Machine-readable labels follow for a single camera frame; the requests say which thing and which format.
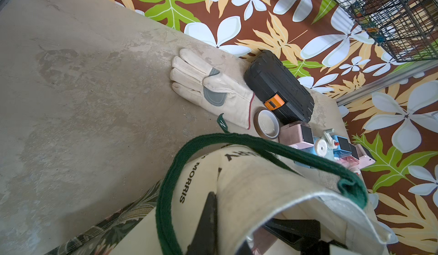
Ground black hard case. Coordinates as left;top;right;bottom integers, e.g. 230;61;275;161
244;50;314;125

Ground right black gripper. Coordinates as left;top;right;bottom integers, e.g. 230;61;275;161
186;192;346;255

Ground cream work glove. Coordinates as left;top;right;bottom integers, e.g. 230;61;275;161
170;48;254;129

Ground black wire basket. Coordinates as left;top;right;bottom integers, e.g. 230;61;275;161
333;0;438;62

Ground cream tote bag green handles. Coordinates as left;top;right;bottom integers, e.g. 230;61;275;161
44;132;394;255

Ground brown tape roll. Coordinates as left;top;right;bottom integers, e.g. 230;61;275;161
254;109;280;140

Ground blue pencil sharpener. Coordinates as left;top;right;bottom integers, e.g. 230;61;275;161
302;137;335;162
333;135;352;158

